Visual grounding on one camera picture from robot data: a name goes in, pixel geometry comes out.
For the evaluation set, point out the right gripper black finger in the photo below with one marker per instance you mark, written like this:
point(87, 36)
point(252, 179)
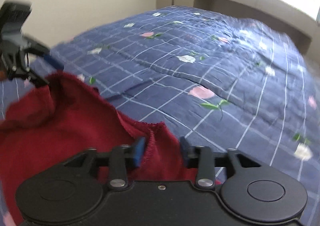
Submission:
point(31, 76)

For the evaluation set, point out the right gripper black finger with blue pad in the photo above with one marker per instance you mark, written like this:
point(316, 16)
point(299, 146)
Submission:
point(121, 158)
point(202, 159)

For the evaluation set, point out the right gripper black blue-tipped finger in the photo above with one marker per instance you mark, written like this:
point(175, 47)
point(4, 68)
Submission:
point(37, 48)

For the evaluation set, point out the dark red knit garment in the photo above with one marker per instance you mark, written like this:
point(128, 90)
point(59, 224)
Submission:
point(50, 124)

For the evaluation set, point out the blue plaid floral quilt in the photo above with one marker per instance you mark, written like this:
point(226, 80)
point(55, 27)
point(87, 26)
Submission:
point(233, 85)

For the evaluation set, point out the beige built-in wardrobe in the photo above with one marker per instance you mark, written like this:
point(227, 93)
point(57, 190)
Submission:
point(276, 14)

